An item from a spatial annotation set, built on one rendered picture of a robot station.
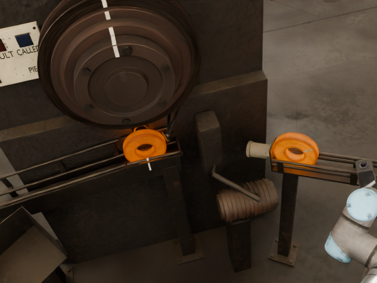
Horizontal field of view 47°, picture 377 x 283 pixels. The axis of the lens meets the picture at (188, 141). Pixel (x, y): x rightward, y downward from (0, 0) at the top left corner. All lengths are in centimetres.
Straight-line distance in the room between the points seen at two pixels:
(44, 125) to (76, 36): 47
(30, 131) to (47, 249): 40
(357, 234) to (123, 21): 80
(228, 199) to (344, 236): 59
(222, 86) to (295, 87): 139
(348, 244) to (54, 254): 93
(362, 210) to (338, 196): 120
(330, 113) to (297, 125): 22
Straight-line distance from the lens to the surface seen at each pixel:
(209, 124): 152
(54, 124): 157
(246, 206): 165
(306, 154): 154
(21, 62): 144
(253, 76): 159
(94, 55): 116
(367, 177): 134
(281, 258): 212
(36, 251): 161
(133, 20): 119
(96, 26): 119
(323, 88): 291
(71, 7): 119
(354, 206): 115
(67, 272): 224
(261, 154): 158
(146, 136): 152
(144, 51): 117
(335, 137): 261
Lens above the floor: 187
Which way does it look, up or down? 46 degrees down
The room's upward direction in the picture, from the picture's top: 9 degrees counter-clockwise
